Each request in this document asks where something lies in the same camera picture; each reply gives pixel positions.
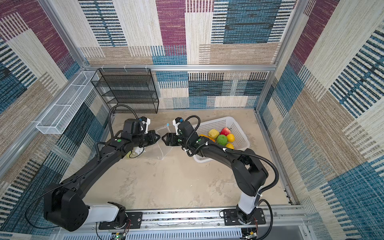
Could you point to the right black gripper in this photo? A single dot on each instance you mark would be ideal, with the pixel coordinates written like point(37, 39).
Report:
point(170, 136)

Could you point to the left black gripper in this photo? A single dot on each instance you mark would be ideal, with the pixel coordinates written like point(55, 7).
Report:
point(152, 140)

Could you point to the clear zip top bag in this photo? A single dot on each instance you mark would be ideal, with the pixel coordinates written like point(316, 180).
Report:
point(158, 151)

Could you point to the green apple toy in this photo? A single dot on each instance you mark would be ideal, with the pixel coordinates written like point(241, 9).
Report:
point(128, 156)

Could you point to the orange carrot toy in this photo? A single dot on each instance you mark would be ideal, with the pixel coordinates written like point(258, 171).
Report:
point(207, 137)

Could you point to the dark green lime toy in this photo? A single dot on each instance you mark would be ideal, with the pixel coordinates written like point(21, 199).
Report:
point(222, 140)

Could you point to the white plastic basket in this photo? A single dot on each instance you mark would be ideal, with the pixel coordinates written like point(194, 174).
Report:
point(241, 142)

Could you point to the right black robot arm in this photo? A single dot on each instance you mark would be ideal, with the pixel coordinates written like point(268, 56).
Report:
point(253, 173)

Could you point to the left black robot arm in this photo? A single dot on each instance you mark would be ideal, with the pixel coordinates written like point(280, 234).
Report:
point(63, 204)

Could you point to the small yellow fruit toy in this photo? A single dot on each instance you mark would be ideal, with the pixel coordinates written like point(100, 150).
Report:
point(230, 146)

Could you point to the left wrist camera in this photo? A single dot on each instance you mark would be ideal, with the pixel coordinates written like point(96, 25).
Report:
point(144, 124)

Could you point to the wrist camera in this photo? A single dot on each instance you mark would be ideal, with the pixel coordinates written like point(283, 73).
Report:
point(144, 124)
point(176, 122)

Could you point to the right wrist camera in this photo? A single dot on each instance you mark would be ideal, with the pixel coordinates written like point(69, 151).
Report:
point(176, 122)

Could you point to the black wire shelf rack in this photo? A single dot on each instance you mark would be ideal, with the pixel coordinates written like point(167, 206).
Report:
point(134, 87)

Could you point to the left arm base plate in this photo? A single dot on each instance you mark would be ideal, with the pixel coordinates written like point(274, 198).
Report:
point(130, 220)

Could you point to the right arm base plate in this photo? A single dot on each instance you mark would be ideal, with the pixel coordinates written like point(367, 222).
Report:
point(236, 217)

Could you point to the white wire mesh tray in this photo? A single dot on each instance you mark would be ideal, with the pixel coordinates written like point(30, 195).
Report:
point(59, 116)

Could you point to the aluminium rail frame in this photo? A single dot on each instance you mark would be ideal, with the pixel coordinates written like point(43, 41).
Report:
point(282, 222)

